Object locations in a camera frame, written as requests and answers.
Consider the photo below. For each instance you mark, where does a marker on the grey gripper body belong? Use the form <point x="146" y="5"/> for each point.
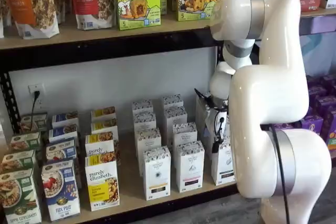
<point x="214" y="120"/>

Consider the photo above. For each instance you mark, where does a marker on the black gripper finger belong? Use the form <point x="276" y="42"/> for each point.
<point x="215" y="147"/>

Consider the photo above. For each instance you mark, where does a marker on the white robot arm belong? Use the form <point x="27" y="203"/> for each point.
<point x="275" y="77"/>

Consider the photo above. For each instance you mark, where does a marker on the purely elizabeth yellow box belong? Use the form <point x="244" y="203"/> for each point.
<point x="103" y="113"/>
<point x="104" y="127"/>
<point x="99" y="144"/>
<point x="102" y="182"/>

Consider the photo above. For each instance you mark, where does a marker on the purple and orange snack box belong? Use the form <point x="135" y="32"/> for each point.
<point x="331" y="144"/>

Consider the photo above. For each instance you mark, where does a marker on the black metal shelf unit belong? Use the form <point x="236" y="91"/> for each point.
<point x="105" y="48"/>

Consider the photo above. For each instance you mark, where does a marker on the green Bobo's apple pie box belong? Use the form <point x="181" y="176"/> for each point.
<point x="137" y="1"/>

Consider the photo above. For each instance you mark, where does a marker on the blue flax plus cereal box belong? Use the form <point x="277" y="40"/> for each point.
<point x="63" y="133"/>
<point x="61" y="150"/>
<point x="65" y="119"/>
<point x="61" y="192"/>

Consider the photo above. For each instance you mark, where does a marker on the green apple cinnamon cereal box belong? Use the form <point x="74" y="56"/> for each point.
<point x="17" y="159"/>
<point x="18" y="200"/>
<point x="34" y="123"/>
<point x="25" y="141"/>

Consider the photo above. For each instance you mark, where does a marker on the red label granola bag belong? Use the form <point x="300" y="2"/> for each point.
<point x="92" y="1"/>

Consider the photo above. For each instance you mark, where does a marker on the orange label granola bag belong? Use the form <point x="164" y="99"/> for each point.
<point x="29" y="3"/>

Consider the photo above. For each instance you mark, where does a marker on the white wall outlet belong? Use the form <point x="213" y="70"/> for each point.
<point x="36" y="87"/>

